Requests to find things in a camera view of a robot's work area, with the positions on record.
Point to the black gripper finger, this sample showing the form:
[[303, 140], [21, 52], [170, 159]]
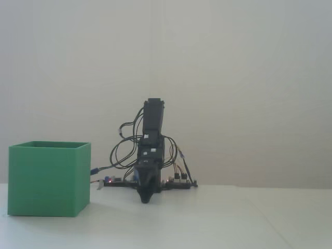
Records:
[[151, 181], [141, 184]]

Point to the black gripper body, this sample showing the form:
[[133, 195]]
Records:
[[150, 157]]

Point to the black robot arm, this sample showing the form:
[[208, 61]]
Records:
[[153, 114]]

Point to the green plastic bin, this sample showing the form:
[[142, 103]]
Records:
[[41, 181]]

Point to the controller board with blue parts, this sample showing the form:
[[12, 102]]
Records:
[[114, 182]]

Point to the controller board with jumper pins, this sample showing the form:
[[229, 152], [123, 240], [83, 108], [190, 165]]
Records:
[[179, 184]]

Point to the grey tape strip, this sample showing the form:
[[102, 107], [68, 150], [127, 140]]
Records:
[[99, 184]]

